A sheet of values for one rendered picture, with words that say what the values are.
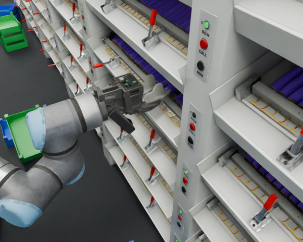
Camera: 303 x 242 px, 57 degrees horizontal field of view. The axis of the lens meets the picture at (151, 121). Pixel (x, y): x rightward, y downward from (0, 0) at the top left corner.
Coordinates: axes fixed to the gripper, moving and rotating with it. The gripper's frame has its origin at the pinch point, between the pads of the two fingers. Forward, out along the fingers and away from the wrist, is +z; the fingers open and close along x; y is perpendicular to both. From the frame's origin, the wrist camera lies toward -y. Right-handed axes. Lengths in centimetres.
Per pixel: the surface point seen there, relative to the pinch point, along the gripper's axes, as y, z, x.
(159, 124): -6.9, -4.6, -4.6
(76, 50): -26, -3, 84
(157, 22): 17.0, 1.5, 6.9
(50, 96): -80, -19, 128
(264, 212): -1.7, -2.7, -40.4
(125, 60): -2.9, -0.4, 25.2
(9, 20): -65, -24, 246
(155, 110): -6.3, -2.9, 0.3
